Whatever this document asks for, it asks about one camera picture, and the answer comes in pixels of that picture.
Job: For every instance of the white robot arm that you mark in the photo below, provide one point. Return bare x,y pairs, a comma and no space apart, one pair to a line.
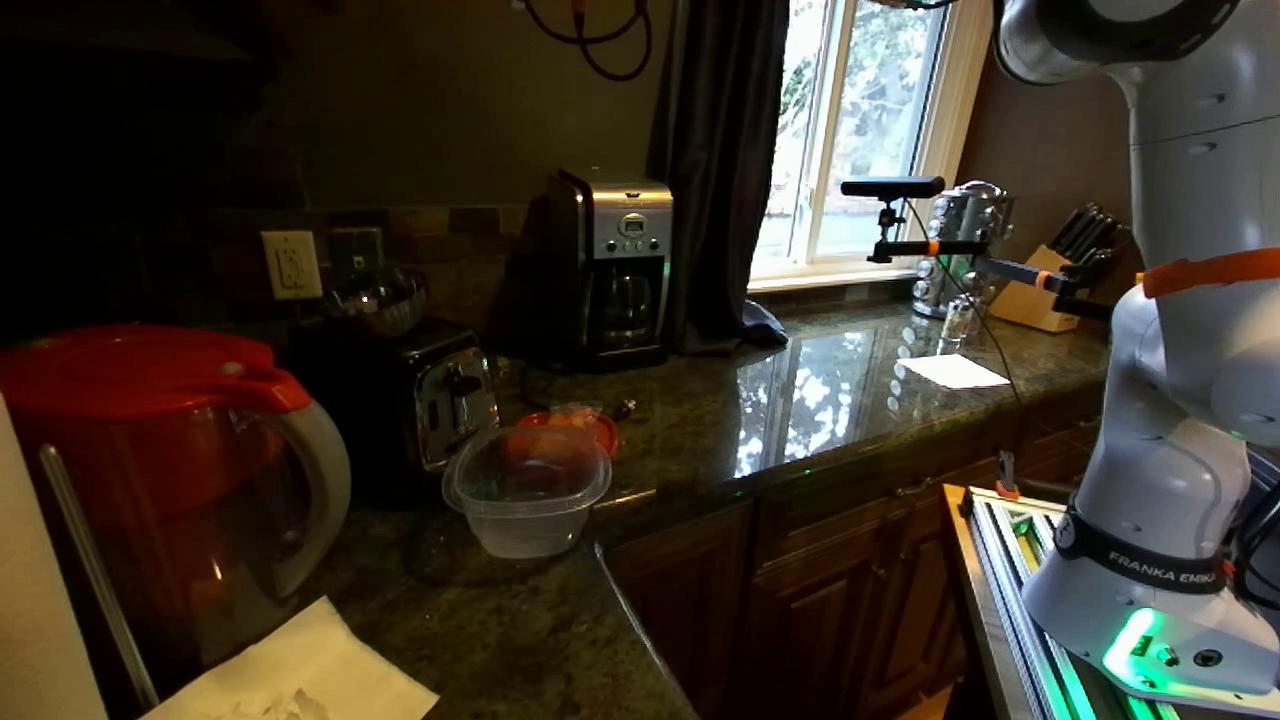
1141,573

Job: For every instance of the lower wooden cabinet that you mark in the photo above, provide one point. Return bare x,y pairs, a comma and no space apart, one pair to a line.
839,609

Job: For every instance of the black silver coffee maker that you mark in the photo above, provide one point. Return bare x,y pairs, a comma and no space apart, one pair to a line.
588,277

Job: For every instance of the silver toaster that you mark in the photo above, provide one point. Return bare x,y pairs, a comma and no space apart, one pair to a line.
402,386

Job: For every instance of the clear plastic food container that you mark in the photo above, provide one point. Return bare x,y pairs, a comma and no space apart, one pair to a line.
525,491

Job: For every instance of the dark window curtain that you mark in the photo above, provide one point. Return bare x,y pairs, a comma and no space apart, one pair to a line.
714,143

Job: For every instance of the white paper note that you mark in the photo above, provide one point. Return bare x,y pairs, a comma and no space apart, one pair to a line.
953,372

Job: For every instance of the white framed window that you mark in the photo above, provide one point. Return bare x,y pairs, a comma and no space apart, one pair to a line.
873,90

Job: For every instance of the white paper towel sheet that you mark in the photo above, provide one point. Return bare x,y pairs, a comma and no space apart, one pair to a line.
310,671

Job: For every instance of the wooden knife block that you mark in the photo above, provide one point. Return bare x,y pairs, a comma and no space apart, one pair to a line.
1054,291

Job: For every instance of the red water filter pitcher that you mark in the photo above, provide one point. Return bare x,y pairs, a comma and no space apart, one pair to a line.
201,465

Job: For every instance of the white appliance edge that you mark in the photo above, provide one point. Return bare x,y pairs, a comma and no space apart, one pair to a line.
47,671

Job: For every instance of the dark wall switch plate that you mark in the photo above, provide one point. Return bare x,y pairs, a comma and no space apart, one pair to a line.
352,249

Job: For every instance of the white wall outlet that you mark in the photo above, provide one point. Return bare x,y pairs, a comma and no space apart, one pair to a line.
295,264

